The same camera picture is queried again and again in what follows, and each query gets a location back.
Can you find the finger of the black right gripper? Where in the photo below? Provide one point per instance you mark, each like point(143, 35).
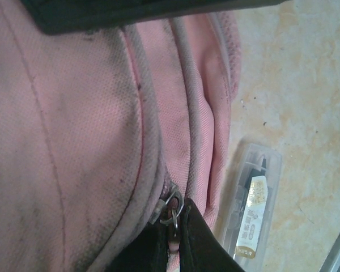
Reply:
point(130, 11)

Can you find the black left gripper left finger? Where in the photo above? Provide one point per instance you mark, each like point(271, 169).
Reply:
point(147, 252)

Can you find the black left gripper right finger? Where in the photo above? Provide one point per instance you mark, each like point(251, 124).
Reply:
point(198, 243)

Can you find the pink student backpack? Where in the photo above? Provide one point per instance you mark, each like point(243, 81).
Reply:
point(88, 127)

